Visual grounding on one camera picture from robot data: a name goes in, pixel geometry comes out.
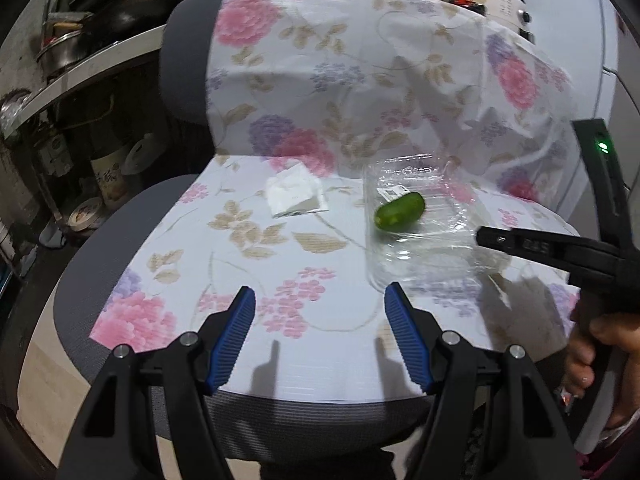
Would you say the clear plastic clamshell tray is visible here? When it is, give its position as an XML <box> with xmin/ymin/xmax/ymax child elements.
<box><xmin>362</xmin><ymin>154</ymin><xmax>511</xmax><ymax>292</ymax></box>

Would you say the white paper tissue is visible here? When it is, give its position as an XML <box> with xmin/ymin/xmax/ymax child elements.
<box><xmin>265</xmin><ymin>162</ymin><xmax>329</xmax><ymax>218</ymax></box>

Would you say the person's right hand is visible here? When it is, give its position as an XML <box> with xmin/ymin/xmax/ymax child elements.
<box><xmin>563</xmin><ymin>314</ymin><xmax>640</xmax><ymax>429</ymax></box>

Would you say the floral cloth chair cover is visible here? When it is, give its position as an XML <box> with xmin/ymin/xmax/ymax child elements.
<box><xmin>89</xmin><ymin>0</ymin><xmax>577</xmax><ymax>403</ymax></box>

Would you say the silver refrigerator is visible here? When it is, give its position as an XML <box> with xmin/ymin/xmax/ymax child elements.
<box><xmin>525</xmin><ymin>0</ymin><xmax>639</xmax><ymax>236</ymax></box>

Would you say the white rice cooker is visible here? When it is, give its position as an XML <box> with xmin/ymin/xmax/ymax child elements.
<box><xmin>484</xmin><ymin>0</ymin><xmax>535</xmax><ymax>44</ymax></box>

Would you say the steel cooking pot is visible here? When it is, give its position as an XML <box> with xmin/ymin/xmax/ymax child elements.
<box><xmin>36</xmin><ymin>12</ymin><xmax>93</xmax><ymax>79</ymax></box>

